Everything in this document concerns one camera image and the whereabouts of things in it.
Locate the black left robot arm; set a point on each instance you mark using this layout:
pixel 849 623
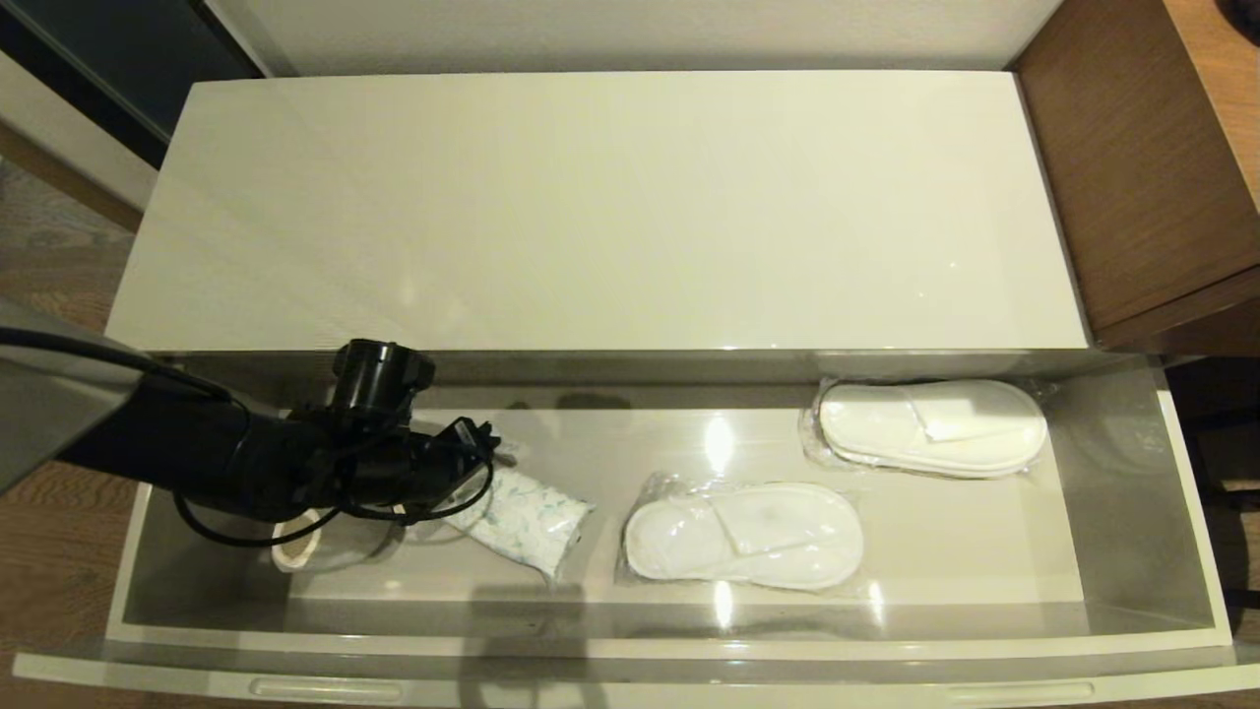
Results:
pixel 197 453

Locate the dark sliding door panel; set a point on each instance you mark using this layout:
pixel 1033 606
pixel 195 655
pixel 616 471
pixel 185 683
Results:
pixel 118 59

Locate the grey roll with beige core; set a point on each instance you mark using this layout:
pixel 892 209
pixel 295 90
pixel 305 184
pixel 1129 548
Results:
pixel 354 542

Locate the white slippers in plastic bag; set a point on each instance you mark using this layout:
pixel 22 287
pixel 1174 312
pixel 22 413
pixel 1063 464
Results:
pixel 935 428
pixel 738 537

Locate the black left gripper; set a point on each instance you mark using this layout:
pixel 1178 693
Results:
pixel 413 473

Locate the white glossy drawer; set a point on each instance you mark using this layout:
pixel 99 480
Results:
pixel 945 551

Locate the dark round object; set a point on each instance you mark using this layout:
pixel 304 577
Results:
pixel 1242 8

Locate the white glossy cabinet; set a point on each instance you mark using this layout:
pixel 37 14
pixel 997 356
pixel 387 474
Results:
pixel 591 197

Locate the blue patterned tissue pack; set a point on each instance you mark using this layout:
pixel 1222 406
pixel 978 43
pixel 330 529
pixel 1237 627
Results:
pixel 532 522

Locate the brown wooden cabinet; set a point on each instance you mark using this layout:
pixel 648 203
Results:
pixel 1132 148

